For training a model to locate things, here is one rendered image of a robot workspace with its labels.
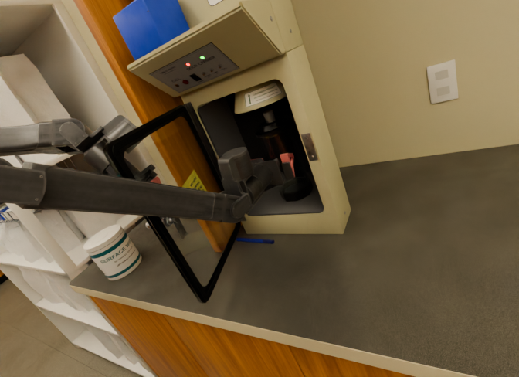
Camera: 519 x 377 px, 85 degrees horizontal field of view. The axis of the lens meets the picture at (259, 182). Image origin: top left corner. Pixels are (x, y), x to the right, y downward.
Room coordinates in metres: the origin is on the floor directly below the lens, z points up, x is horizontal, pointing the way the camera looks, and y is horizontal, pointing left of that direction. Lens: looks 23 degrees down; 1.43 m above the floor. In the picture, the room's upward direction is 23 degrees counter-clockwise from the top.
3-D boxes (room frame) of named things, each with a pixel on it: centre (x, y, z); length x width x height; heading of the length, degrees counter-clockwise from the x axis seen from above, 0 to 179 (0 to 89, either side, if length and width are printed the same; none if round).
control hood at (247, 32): (0.66, 0.01, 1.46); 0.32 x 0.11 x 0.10; 53
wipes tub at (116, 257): (0.91, 0.57, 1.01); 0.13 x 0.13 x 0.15
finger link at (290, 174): (0.69, -0.07, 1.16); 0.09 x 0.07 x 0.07; 144
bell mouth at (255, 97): (0.77, -0.10, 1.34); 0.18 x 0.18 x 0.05
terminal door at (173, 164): (0.64, 0.17, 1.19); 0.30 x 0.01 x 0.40; 157
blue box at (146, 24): (0.71, 0.08, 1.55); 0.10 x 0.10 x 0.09; 53
